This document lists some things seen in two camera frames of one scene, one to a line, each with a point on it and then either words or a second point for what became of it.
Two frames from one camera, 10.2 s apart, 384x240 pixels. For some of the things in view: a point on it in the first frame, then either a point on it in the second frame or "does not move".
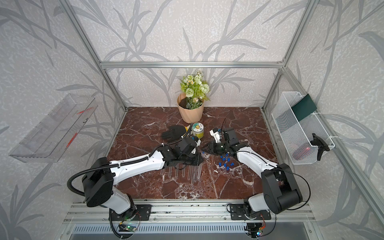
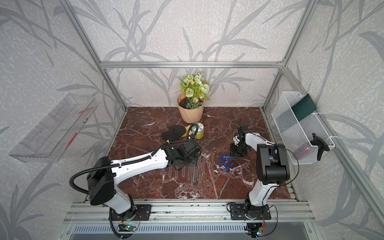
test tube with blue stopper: x=199 y=168 does not move
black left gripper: x=198 y=157 does not move
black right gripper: x=211 y=146 to x=233 y=152
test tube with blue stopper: x=192 y=175 does not move
